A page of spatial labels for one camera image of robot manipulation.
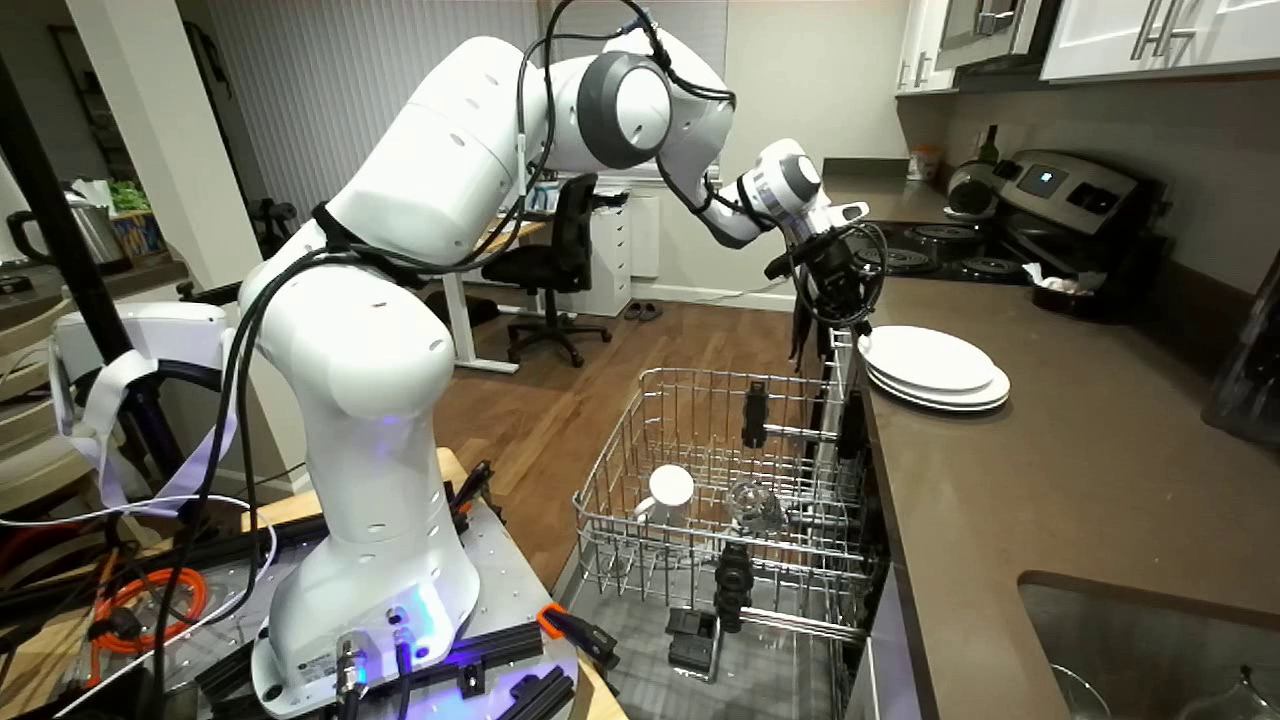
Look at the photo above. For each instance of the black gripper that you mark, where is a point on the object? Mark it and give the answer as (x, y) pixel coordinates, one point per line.
(841, 265)

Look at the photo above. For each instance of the black plastic block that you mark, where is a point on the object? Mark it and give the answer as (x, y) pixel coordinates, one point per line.
(693, 643)

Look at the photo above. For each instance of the metal robot mounting table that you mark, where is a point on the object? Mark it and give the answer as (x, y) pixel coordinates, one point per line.
(514, 560)

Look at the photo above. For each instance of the black office chair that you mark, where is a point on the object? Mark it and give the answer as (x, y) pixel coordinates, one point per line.
(567, 260)

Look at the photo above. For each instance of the narrow white upper cabinet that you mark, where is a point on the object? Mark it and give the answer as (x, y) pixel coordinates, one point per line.
(920, 45)

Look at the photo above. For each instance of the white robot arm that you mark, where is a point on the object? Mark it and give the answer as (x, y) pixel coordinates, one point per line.
(363, 361)

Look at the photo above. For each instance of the clear wine glass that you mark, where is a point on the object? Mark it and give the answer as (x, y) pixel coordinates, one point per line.
(760, 509)

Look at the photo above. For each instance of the black kettle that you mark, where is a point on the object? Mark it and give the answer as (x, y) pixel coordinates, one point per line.
(974, 192)

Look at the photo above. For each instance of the white crumpled paper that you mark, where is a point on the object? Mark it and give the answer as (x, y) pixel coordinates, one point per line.
(1062, 282)

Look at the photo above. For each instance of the black stand pole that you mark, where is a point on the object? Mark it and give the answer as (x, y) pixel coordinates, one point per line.
(65, 233)

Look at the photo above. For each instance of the stainless dishwasher door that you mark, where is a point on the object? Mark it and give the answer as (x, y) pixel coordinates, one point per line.
(786, 686)

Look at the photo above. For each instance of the black orange clamp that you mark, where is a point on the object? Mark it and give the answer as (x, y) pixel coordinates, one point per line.
(584, 639)

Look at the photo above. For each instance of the white desk wooden top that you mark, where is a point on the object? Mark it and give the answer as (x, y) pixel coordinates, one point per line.
(460, 326)

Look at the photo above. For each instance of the cluttered bookshelf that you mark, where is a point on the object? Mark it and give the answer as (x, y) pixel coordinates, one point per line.
(106, 220)

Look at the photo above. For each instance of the white drawer unit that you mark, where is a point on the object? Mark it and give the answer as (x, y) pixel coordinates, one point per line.
(640, 260)

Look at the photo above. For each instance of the dark range hood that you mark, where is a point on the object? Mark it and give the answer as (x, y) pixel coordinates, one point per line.
(995, 26)

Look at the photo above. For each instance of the wooden board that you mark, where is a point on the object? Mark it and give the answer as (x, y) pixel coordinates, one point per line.
(285, 509)

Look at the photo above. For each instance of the white mug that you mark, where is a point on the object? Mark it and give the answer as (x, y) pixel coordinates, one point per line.
(668, 484)

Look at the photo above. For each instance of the black tray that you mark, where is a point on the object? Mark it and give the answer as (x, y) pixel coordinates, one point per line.
(1084, 305)

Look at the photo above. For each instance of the small black clamp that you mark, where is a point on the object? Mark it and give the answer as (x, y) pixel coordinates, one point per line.
(470, 489)

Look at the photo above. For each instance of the steel kitchen sink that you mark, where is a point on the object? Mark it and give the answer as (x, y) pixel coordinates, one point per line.
(1147, 643)

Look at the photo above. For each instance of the black bar clamp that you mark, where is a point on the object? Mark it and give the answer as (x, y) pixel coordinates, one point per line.
(502, 651)
(542, 699)

